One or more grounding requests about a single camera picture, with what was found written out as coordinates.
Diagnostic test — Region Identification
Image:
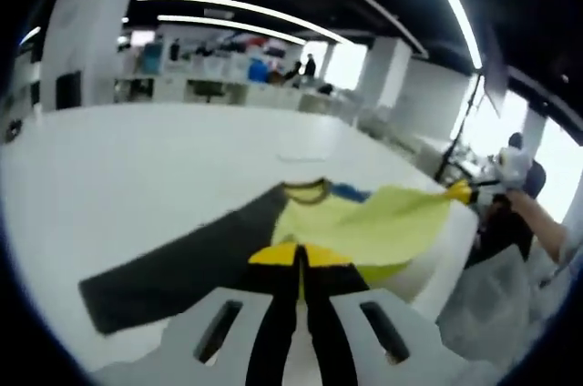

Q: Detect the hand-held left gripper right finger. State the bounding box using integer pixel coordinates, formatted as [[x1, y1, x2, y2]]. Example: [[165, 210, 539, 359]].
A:
[[302, 243, 459, 386]]

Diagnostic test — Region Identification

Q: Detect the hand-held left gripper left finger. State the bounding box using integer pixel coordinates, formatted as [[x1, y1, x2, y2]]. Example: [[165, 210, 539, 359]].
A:
[[159, 242, 304, 386]]

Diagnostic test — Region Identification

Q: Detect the yellow garment with dark sleeves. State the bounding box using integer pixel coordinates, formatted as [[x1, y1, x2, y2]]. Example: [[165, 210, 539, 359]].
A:
[[77, 178, 459, 337]]

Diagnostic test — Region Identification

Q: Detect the black stand pole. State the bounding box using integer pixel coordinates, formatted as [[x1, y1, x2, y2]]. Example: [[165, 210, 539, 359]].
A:
[[432, 74, 486, 182]]

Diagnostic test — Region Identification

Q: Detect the grey flat panel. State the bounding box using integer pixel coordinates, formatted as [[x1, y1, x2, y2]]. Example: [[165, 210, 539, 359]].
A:
[[480, 25, 509, 118]]

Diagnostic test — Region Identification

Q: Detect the white square pillar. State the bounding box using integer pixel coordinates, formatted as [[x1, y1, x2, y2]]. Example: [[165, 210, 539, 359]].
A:
[[39, 0, 142, 110], [363, 37, 414, 109]]

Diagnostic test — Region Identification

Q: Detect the row of white cabinets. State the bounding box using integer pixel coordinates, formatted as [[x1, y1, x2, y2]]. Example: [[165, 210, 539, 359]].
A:
[[111, 74, 361, 126]]

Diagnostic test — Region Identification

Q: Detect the blue crate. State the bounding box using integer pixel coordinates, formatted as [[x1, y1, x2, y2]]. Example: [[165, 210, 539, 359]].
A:
[[248, 60, 268, 83]]

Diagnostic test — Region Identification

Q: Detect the teal storage box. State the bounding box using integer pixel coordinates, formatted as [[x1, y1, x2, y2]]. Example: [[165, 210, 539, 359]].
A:
[[138, 42, 164, 74]]

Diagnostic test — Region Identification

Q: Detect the long ceiling light strip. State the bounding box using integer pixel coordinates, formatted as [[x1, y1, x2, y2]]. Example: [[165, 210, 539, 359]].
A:
[[157, 15, 309, 46], [135, 0, 347, 46]]

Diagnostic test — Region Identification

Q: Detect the black cabinet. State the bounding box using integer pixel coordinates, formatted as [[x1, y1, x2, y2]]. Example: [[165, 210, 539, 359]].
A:
[[55, 71, 82, 110]]

